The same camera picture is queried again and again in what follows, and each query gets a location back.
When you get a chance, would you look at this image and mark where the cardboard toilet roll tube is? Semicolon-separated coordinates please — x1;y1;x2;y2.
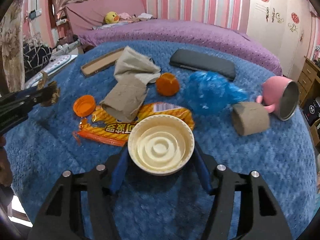
231;102;270;136

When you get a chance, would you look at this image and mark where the orange bottle cap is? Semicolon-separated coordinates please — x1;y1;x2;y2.
73;95;96;117

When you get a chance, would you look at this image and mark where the orange yellow snack wrapper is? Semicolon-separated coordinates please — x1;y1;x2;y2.
73;102;195;146

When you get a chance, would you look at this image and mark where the beige cloth pouch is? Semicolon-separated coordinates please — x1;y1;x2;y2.
114;46;161;85

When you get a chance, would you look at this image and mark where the floral beige curtain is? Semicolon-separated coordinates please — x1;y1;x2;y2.
1;0;25;96

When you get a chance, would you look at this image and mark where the orange mandarin peel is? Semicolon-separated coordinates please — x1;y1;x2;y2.
156;73;180;96

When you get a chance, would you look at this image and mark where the brown phone case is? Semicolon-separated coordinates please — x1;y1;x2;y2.
81;48;125;77

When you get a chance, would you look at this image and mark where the yellow duck plush toy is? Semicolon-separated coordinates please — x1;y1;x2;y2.
104;11;120;24

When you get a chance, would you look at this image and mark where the wooden desk with drawers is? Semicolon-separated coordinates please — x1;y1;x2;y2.
297;56;320;108

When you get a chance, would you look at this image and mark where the black cardboard box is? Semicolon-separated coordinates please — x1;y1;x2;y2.
303;96;320;126

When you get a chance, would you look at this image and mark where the blue fuzzy blanket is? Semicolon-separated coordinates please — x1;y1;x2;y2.
5;41;317;239

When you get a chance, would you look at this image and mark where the white decorated wardrobe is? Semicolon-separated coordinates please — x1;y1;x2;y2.
246;0;319;80

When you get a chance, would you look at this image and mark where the pink sofa headboard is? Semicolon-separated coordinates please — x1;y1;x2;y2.
65;0;146;35

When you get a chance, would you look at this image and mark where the pink steel-lined mug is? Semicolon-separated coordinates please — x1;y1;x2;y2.
255;76;299;121

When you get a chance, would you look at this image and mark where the white perforated plastic tray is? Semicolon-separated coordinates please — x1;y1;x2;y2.
24;55;77;89

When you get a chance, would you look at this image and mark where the black white patterned bag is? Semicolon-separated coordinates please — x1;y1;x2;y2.
23;43;53;75

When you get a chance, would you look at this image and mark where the purple dotted bedspread bed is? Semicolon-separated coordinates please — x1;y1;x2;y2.
77;19;283;75

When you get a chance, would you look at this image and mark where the person's left hand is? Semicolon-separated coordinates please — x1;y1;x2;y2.
0;136;13;187

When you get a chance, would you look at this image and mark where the blue plastic bag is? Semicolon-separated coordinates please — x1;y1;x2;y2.
183;72;248;116

